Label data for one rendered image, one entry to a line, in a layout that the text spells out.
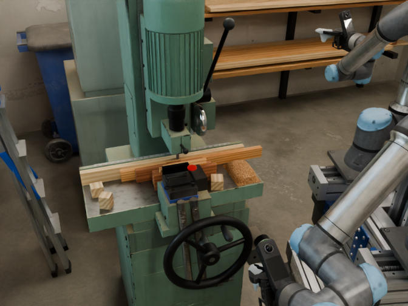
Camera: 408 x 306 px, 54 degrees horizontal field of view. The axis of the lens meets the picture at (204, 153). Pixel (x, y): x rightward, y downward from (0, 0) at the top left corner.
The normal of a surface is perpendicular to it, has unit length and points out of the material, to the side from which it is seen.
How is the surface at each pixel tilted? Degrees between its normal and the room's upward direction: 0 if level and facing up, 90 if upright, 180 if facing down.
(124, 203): 0
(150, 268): 90
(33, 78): 90
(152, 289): 90
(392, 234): 0
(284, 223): 0
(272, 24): 90
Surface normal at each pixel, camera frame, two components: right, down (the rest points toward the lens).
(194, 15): 0.71, 0.38
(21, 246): 0.01, -0.85
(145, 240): 0.33, 0.50
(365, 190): -0.38, -0.19
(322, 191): 0.09, 0.52
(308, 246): -0.63, -0.43
